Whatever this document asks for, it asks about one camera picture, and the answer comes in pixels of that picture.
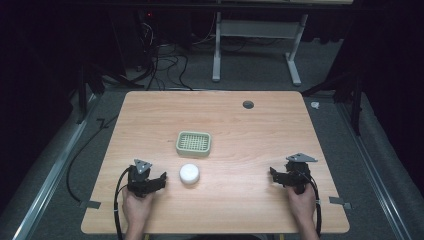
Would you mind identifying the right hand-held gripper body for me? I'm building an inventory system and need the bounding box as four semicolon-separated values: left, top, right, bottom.
282;152;319;195

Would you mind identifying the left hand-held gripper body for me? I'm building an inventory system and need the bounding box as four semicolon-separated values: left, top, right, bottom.
127;158;158;198

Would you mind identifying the green soap dish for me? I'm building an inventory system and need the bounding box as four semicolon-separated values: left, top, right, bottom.
175;130;213;158

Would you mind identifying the person's right hand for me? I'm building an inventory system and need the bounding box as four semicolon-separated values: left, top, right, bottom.
286;183;317;225

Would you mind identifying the grey tape strip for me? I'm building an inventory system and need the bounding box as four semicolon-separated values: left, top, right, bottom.
328;196;353;211
79;199;102;210

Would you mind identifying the black metal stand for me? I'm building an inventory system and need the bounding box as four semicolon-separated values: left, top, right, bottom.
300;71;365;137
68;61;145;125

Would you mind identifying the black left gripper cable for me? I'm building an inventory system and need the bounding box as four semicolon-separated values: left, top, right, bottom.
113;165;134;240

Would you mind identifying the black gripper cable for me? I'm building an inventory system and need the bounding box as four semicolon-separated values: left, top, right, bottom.
113;165;134;240
301;171;323;238

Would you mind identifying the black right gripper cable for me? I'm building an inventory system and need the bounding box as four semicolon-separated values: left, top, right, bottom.
301;171;323;238

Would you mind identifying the black floor cable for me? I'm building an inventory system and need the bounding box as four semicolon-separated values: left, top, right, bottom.
65;114;120;203

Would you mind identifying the silver floor rail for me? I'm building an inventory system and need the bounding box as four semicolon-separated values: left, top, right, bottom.
335;99;414;240
12;94;98;240

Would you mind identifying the tangle of black cables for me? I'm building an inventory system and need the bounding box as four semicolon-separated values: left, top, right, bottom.
134;13;218;92

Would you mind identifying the white desk frame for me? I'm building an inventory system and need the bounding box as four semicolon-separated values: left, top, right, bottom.
211;11;310;87

